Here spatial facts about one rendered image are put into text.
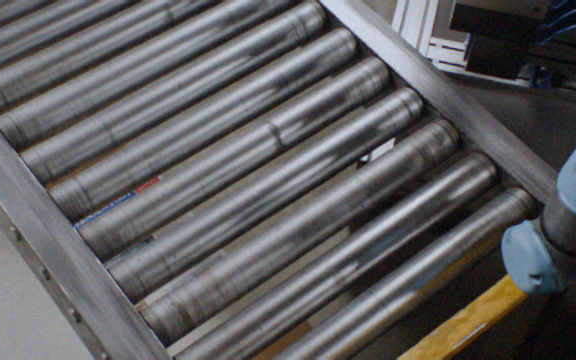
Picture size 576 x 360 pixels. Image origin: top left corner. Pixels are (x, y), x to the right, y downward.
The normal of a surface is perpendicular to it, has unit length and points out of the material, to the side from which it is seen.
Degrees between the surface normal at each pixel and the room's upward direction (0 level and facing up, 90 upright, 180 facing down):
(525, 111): 0
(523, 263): 90
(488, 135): 0
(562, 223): 90
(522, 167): 0
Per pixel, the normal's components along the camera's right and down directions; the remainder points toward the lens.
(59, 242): 0.04, -0.57
